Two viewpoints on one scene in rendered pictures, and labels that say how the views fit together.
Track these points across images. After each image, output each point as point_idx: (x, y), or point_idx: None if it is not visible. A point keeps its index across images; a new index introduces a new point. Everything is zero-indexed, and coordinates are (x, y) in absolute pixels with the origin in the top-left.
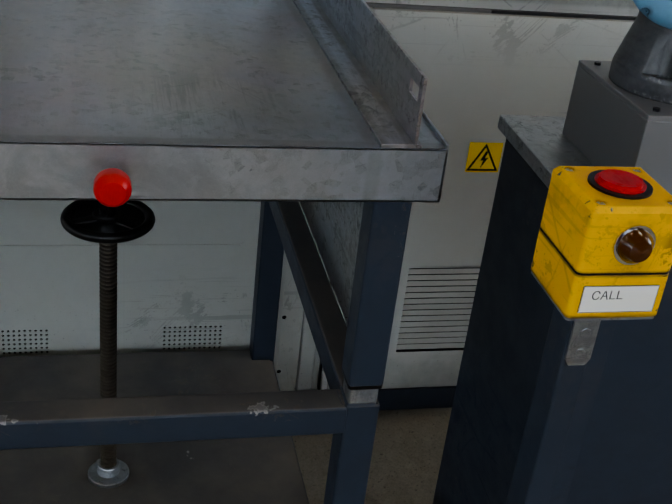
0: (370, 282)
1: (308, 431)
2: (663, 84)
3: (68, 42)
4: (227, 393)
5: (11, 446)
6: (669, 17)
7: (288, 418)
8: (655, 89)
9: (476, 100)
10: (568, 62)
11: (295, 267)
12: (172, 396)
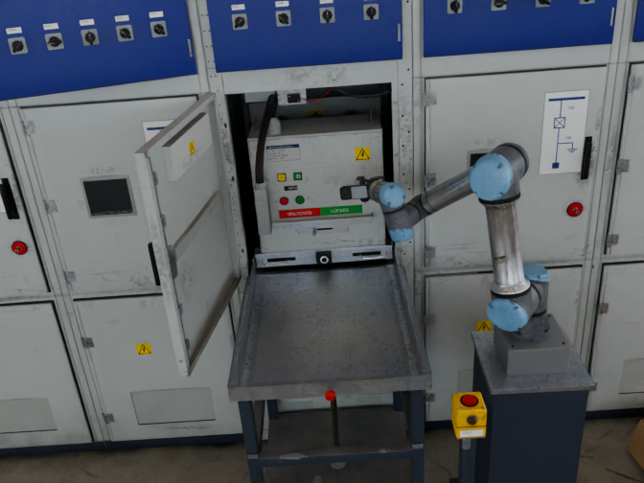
0: (414, 411)
1: (400, 457)
2: (516, 335)
3: (314, 330)
4: (372, 445)
5: (305, 464)
6: (502, 328)
7: (393, 453)
8: (514, 336)
9: (476, 306)
10: None
11: None
12: (355, 446)
